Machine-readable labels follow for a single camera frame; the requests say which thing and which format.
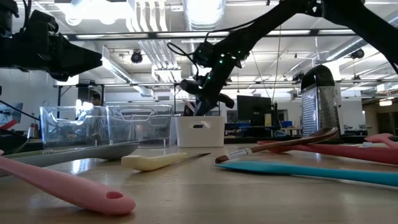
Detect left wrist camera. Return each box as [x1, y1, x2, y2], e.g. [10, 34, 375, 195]
[29, 9, 60, 40]

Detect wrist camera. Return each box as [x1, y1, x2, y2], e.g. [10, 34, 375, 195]
[29, 9, 60, 40]
[193, 40, 217, 68]

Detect black plastic ladle spoon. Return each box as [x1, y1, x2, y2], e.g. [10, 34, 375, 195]
[0, 129, 29, 155]

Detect silver kettle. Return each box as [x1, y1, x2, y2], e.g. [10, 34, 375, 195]
[27, 123, 40, 139]

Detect teal silicone spatula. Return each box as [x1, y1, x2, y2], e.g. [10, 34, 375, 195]
[215, 161, 398, 187]

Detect silver ceiling duct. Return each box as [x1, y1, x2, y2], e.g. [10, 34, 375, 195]
[182, 0, 226, 31]

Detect large cream-handled table knife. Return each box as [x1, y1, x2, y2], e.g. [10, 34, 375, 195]
[121, 151, 211, 172]

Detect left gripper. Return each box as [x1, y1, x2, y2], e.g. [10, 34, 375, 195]
[18, 32, 103, 82]

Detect clear plastic bin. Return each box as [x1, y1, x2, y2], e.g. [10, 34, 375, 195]
[107, 104, 174, 149]
[39, 105, 109, 149]

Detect red object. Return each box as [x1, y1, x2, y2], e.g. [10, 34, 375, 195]
[0, 119, 19, 131]

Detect gray spoon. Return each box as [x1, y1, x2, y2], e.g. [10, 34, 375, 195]
[0, 141, 140, 178]

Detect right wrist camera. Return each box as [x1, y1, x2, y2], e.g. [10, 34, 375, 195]
[193, 40, 217, 68]

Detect red silicone spatula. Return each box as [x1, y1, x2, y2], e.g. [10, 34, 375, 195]
[364, 133, 398, 149]

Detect white plastic bin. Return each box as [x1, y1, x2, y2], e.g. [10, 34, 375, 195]
[175, 116, 226, 148]

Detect red slotted spoon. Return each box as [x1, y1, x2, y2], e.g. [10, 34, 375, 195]
[257, 140, 398, 166]

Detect brown wooden spoon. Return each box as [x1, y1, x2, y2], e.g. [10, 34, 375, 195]
[215, 126, 340, 164]

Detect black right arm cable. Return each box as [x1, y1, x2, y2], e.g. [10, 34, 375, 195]
[167, 18, 259, 78]

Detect black ceiling spotlight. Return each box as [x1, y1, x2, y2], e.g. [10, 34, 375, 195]
[350, 48, 365, 60]
[130, 49, 144, 65]

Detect black beam with light strips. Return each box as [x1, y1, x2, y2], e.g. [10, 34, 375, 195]
[63, 29, 355, 42]

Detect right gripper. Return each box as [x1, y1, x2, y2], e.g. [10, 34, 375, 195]
[179, 49, 249, 116]

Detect black aluminium table frame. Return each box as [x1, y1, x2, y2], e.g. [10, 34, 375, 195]
[0, 135, 398, 154]

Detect pink silicone spatula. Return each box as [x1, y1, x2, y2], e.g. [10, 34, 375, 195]
[0, 149, 137, 216]

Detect black computer monitor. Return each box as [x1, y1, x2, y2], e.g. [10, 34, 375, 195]
[236, 95, 274, 123]

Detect wall display screen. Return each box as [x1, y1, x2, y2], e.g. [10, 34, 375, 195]
[0, 102, 24, 125]

